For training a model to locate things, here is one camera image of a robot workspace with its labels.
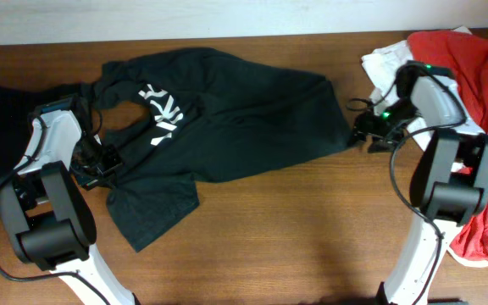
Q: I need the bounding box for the folded dark navy garment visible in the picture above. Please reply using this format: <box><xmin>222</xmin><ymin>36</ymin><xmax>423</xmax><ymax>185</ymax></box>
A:
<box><xmin>0</xmin><ymin>84</ymin><xmax>81</xmax><ymax>178</ymax></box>

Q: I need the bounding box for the black Nike t-shirt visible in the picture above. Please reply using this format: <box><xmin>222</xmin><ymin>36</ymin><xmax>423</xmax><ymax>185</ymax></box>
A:
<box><xmin>82</xmin><ymin>47</ymin><xmax>351</xmax><ymax>251</ymax></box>

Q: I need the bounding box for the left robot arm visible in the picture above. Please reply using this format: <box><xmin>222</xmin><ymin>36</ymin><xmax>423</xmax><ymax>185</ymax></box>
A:
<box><xmin>0</xmin><ymin>96</ymin><xmax>138</xmax><ymax>304</ymax></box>

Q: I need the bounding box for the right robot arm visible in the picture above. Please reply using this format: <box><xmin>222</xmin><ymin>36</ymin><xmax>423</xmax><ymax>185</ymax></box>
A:
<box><xmin>349</xmin><ymin>60</ymin><xmax>488</xmax><ymax>304</ymax></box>

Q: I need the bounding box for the white t-shirt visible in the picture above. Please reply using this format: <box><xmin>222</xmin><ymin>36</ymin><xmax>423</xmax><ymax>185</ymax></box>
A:
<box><xmin>360</xmin><ymin>25</ymin><xmax>488</xmax><ymax>269</ymax></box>

